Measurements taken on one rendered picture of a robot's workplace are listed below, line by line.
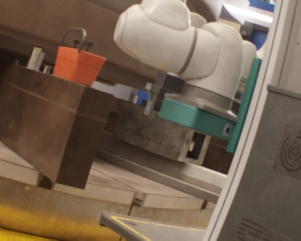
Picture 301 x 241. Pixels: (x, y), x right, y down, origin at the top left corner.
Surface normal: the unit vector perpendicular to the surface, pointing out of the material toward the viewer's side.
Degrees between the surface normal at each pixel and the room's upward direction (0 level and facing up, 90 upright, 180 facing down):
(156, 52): 128
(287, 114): 90
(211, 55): 88
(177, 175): 90
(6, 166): 90
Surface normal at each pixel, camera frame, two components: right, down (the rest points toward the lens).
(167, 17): 0.22, -0.13
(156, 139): -0.46, -0.12
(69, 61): -0.78, -0.11
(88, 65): 0.53, 0.35
